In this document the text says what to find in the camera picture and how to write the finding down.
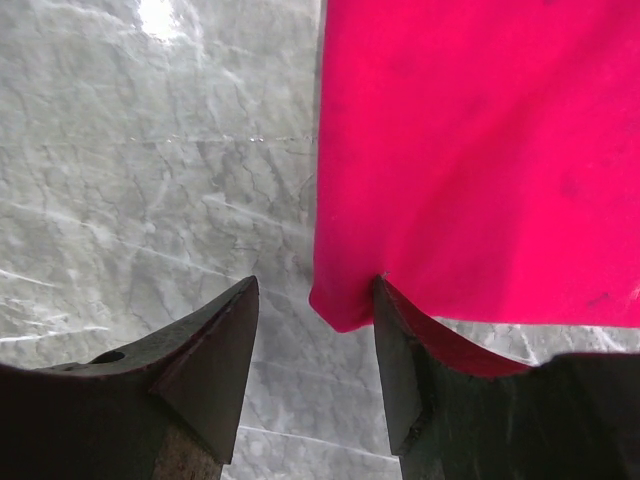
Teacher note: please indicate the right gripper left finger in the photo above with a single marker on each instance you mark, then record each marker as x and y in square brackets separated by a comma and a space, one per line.
[164, 407]

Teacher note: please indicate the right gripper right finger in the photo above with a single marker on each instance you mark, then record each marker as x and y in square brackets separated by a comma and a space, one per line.
[456, 410]

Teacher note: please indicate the pink t shirt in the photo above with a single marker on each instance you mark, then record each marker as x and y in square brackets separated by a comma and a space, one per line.
[483, 156]

